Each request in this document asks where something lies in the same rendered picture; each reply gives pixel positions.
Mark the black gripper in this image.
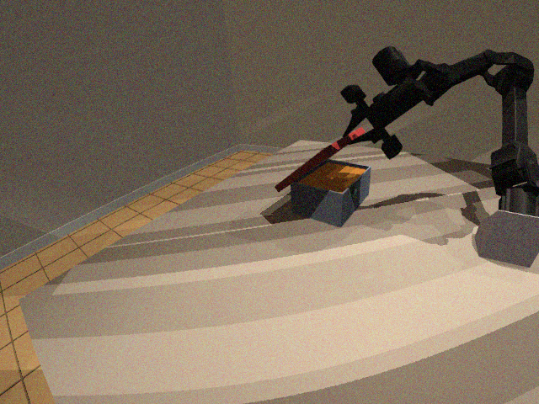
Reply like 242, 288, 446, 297
341, 84, 406, 160

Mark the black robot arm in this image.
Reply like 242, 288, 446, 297
372, 46, 539, 217

